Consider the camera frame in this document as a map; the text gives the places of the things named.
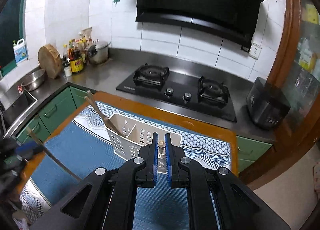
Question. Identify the white wall socket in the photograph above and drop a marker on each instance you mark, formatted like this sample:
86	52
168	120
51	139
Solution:
255	51

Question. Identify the wooden chopstick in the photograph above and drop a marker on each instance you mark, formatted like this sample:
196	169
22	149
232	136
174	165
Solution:
111	126
91	100
48	153
161	149

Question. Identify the wooden glass door cabinet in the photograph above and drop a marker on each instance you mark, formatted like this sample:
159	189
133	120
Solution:
299	130

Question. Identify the blue white patterned cloth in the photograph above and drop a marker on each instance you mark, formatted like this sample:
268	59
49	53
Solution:
84	145

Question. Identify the small white jar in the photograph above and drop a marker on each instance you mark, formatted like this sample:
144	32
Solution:
67	69

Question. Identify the round wooden chopping block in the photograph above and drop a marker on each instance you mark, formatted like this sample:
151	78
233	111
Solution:
50	60

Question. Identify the steel sink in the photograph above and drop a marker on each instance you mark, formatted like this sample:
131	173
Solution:
15	111

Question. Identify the steel mixing bowl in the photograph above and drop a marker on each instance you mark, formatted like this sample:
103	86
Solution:
34	80

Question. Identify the blue white detergent jug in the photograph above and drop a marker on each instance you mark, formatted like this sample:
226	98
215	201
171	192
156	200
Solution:
20	51

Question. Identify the yellow label sauce bottle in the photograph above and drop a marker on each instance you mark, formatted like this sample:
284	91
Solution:
75	58

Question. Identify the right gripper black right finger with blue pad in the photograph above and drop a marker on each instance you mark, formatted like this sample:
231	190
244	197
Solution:
217	199

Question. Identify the white plastic utensil holder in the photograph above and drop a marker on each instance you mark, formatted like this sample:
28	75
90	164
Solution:
137	133

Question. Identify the steel pressure cooker pot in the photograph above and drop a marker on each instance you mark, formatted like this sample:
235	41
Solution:
98	53

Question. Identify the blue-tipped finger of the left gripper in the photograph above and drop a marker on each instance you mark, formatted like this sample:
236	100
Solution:
28	150

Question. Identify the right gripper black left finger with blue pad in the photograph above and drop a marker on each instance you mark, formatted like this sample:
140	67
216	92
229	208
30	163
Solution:
105	199

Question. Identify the black gas stove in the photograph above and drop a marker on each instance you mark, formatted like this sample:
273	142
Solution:
202	94

